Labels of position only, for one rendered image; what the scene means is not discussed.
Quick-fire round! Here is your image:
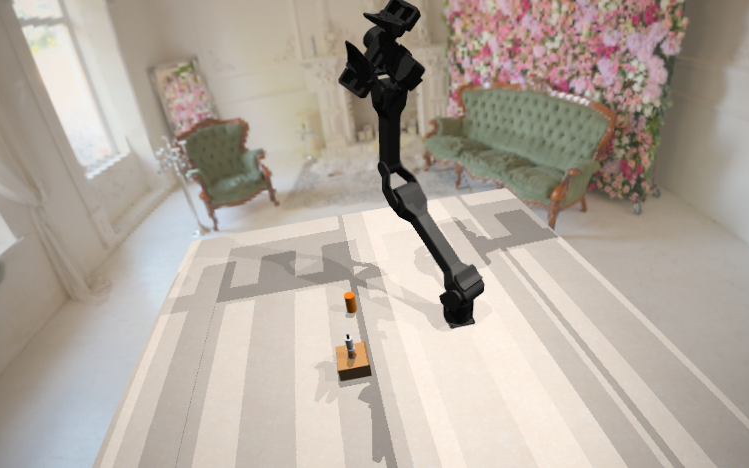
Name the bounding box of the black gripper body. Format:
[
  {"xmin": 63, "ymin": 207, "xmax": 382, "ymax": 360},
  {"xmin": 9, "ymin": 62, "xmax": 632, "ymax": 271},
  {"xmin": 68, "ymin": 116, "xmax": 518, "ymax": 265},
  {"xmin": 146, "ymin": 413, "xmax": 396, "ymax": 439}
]
[{"xmin": 338, "ymin": 0, "xmax": 421, "ymax": 98}]

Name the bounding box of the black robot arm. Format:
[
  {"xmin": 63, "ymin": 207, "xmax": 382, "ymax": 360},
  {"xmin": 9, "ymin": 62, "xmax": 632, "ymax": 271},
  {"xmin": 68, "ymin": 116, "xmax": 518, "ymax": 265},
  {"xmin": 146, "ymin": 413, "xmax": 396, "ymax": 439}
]
[{"xmin": 370, "ymin": 40, "xmax": 485, "ymax": 329}]

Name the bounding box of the orange cylinder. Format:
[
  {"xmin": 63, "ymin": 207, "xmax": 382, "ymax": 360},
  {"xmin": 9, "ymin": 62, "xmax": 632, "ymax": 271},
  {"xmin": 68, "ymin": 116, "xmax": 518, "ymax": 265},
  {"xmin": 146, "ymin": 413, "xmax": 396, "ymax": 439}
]
[{"xmin": 344, "ymin": 292, "xmax": 357, "ymax": 313}]

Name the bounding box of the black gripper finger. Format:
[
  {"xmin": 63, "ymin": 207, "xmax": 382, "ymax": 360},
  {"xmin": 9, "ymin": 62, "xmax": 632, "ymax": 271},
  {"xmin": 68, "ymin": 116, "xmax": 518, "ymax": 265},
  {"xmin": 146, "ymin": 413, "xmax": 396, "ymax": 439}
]
[
  {"xmin": 363, "ymin": 10, "xmax": 406, "ymax": 36},
  {"xmin": 345, "ymin": 40, "xmax": 377, "ymax": 80}
]

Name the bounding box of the tan square block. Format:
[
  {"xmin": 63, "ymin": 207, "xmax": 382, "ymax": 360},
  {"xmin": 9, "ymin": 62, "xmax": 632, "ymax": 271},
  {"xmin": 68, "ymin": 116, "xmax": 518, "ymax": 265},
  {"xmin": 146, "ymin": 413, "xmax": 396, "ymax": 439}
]
[{"xmin": 336, "ymin": 342, "xmax": 372, "ymax": 381}]

